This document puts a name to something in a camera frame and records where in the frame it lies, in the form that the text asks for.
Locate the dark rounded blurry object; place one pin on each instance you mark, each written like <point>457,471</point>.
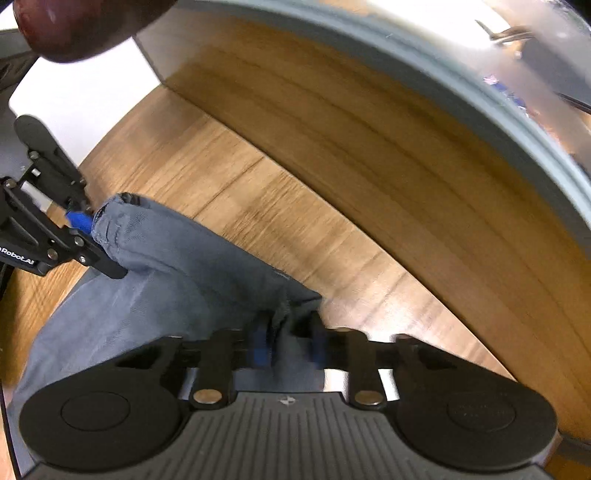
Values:
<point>83,27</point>

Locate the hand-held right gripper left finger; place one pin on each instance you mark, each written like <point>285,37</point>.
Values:
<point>261,346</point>

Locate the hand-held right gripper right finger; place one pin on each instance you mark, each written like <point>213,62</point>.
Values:
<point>318,346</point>

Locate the grey pants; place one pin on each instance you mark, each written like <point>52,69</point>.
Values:
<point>184,277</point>

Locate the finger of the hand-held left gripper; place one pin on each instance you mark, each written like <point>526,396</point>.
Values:
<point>69,240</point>
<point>60,177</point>

